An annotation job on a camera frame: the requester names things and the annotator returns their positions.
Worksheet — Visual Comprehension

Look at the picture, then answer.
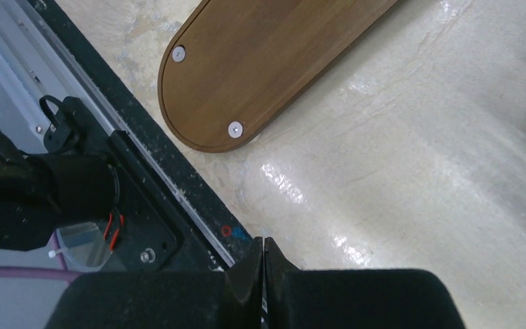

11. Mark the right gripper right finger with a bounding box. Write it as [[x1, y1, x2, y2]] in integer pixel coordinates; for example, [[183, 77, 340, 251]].
[[264, 238, 465, 328]]

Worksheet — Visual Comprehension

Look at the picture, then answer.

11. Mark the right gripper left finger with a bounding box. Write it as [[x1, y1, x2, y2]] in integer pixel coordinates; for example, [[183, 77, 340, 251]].
[[46, 237, 263, 328]]

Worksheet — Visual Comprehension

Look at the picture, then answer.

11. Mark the brown wooden oval tray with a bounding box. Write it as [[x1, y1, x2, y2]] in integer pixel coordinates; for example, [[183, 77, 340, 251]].
[[158, 1, 393, 153]]

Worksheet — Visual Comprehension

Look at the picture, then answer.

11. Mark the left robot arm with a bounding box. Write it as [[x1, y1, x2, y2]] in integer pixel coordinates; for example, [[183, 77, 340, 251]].
[[0, 95, 121, 251]]

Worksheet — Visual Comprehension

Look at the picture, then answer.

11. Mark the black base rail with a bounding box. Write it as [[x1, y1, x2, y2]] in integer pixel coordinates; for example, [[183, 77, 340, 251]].
[[27, 1, 252, 269]]

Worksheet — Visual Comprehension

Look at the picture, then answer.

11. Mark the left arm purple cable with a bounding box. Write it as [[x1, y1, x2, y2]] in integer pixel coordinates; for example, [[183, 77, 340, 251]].
[[0, 229, 85, 284]]

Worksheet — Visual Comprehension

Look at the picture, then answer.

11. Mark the aluminium frame rail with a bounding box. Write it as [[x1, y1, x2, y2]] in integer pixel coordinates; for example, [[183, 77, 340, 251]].
[[0, 1, 118, 154]]

